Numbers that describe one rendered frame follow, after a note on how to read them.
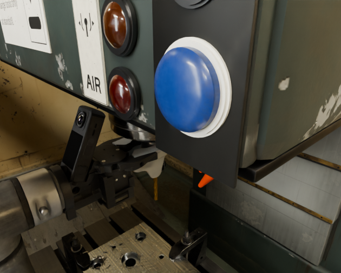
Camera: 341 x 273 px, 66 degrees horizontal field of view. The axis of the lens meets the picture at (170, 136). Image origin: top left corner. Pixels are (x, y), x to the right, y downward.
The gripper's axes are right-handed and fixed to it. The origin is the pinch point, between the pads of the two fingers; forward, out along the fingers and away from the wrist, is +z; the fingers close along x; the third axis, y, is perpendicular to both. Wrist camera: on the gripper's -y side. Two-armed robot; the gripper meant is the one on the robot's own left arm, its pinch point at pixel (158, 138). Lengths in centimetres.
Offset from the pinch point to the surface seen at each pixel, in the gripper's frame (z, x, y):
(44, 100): 7, -101, 15
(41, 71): -21.3, 10.8, -17.1
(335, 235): 45, 24, 37
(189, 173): 79, -70, 74
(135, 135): -7.8, 4.0, -4.4
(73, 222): -1, -68, 66
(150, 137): -6.2, 5.9, -4.2
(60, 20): -21.2, 17.3, -21.2
